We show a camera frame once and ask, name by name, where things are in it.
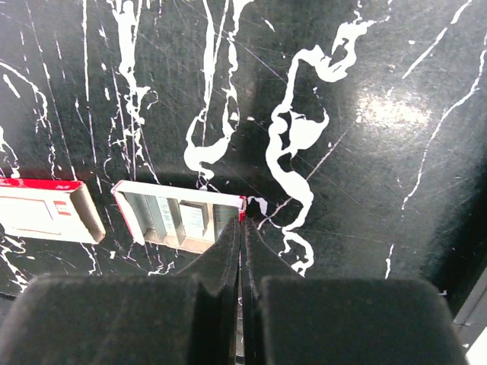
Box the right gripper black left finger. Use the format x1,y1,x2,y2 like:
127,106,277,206
1,219,240,364

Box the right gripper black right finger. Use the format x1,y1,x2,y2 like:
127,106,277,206
240,219,466,364

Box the silver staple strips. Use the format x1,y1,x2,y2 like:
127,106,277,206
111,180,247,254

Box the red white staple box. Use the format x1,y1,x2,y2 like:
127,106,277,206
1,178,106,245

